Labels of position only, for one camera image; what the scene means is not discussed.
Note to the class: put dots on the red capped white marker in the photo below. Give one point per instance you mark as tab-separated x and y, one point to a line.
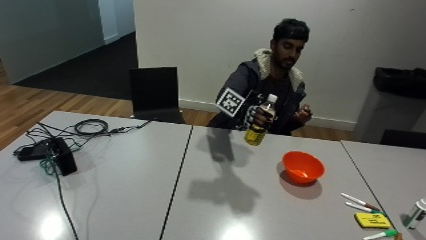
359	201

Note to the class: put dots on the white marker cube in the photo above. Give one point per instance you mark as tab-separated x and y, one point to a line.
230	101

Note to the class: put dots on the yellow sponge eraser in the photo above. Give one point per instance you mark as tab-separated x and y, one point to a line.
373	220

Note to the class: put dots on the the person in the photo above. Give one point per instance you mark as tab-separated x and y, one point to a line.
266	80

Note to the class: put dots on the green capped white marker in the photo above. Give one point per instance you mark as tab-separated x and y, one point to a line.
365	208
381	234

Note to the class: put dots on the black electronic box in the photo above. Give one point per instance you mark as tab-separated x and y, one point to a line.
57	153

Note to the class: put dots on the grey bin with black bag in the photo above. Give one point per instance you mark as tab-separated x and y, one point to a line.
390	106

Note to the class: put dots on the orange plastic bowl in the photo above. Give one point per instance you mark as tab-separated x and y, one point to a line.
302	166

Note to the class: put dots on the bottle with yellow liquid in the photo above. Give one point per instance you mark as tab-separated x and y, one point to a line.
256	133

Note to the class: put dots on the white spray bottle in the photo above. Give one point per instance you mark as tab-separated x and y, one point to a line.
417	213

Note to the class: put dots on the black chair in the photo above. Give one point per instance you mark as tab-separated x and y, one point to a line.
154	95

